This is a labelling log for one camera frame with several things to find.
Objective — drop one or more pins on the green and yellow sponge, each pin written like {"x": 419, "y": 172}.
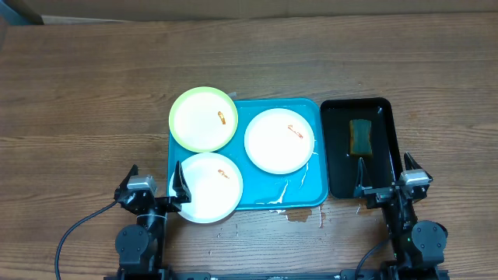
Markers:
{"x": 359, "y": 137}

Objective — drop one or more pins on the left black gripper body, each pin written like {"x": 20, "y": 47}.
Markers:
{"x": 170, "y": 205}

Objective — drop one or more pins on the white plate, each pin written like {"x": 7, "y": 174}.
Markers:
{"x": 216, "y": 187}
{"x": 279, "y": 141}

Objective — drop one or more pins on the yellow-green rimmed plate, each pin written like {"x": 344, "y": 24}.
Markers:
{"x": 203, "y": 119}

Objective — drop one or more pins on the teal plastic tray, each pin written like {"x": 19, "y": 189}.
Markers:
{"x": 306, "y": 187}

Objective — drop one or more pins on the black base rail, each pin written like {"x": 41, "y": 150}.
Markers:
{"x": 348, "y": 274}

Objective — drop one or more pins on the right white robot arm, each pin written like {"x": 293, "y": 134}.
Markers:
{"x": 418, "y": 245}

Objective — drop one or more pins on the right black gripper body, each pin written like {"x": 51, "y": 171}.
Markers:
{"x": 378, "y": 196}

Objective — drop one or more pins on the black rectangular water tray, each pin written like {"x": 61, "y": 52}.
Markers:
{"x": 384, "y": 166}

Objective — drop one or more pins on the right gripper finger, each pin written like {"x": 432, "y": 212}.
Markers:
{"x": 363, "y": 179}
{"x": 410, "y": 163}

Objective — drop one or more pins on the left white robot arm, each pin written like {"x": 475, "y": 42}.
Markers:
{"x": 140, "y": 245}

